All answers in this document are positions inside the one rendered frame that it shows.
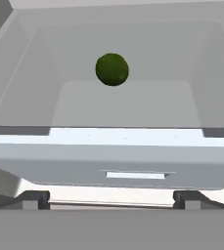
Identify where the white recessed drawer handle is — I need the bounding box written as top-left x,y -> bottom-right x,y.
100,169 -> 176,180

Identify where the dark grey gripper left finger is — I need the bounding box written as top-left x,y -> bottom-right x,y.
13,190 -> 51,210

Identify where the green lime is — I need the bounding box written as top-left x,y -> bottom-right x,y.
95,53 -> 130,87

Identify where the grey fridge drawer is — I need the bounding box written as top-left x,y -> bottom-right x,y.
0,9 -> 224,190

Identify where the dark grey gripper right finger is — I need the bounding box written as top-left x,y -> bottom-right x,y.
173,189 -> 224,210

